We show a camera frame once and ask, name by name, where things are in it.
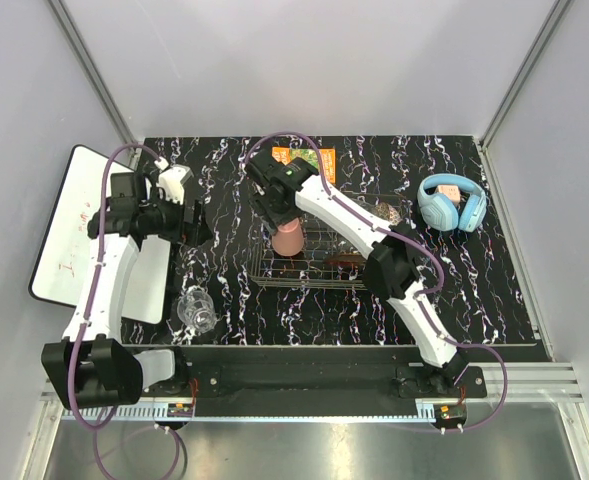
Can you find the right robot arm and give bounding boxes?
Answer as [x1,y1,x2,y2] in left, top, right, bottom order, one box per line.
[244,151,469,397]

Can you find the pink plastic cup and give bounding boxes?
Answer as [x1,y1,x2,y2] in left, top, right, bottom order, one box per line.
[272,218,304,257]

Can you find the pink cube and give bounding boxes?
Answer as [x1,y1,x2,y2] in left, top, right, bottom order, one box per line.
[436,184,461,206]

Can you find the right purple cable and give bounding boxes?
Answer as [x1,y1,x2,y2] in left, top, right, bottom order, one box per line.
[246,131,511,434]

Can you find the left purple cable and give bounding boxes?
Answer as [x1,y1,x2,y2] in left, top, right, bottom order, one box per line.
[66,143,188,480]

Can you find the wire dish rack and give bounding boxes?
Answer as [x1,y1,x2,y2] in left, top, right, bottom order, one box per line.
[248,192,408,291]

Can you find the beige patterned bowl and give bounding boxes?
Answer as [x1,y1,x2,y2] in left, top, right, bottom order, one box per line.
[372,202,401,226]

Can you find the red floral plate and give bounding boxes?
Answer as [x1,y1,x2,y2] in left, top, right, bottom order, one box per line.
[323,253,366,268]

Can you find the orange patterned box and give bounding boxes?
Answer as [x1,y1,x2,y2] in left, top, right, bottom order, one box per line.
[271,147,336,184]

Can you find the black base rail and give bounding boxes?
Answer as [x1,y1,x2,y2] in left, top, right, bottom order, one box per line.
[144,345,487,419]

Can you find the purple cable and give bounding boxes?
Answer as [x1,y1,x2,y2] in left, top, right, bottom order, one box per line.
[246,131,511,434]
[66,143,188,480]

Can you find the white board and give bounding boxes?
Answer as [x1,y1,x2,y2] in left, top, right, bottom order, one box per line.
[29,145,170,324]

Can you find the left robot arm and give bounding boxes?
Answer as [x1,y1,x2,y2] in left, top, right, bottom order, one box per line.
[41,165,212,409]

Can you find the light blue headphones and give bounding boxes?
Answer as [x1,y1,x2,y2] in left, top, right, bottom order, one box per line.
[417,173,487,233]

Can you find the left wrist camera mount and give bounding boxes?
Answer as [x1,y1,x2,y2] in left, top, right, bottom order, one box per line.
[154,157,193,205]

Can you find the clear glass cup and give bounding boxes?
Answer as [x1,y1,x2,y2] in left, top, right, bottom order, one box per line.
[177,285,218,334]

